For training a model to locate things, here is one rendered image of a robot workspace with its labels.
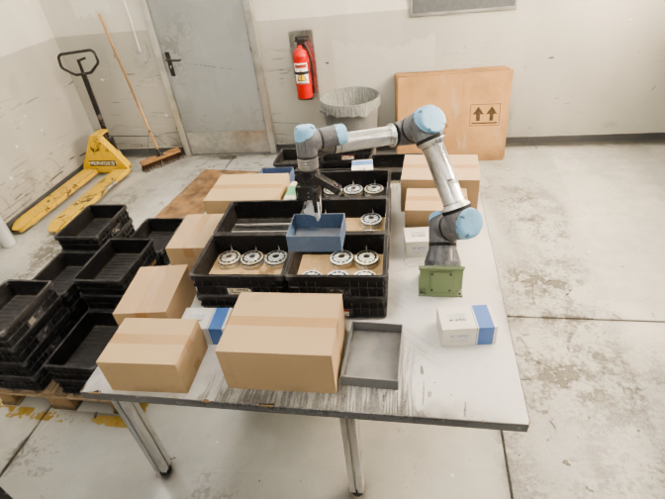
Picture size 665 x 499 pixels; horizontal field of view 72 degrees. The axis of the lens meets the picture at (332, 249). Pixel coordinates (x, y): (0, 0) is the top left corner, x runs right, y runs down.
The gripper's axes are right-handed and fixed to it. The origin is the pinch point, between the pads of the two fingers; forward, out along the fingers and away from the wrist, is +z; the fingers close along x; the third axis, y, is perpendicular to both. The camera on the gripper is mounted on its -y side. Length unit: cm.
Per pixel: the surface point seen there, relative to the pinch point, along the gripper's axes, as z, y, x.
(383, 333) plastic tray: 43, -25, 15
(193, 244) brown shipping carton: 24, 67, -18
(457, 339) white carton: 40, -53, 19
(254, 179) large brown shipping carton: 14, 54, -74
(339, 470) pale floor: 115, -4, 29
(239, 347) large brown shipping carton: 26, 21, 46
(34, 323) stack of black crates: 63, 158, 2
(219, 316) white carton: 35, 41, 20
